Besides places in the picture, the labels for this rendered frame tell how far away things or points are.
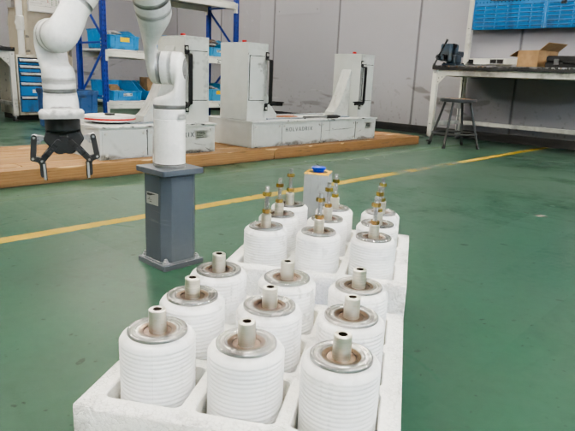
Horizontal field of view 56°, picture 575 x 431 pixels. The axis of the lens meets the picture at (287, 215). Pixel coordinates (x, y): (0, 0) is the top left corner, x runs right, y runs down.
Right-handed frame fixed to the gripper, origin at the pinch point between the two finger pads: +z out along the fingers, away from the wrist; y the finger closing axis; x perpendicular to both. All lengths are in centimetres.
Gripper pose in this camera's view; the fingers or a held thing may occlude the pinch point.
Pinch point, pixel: (67, 175)
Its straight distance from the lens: 136.7
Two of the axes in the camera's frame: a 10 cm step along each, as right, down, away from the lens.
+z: -0.4, 9.5, 3.1
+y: -9.3, 0.8, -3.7
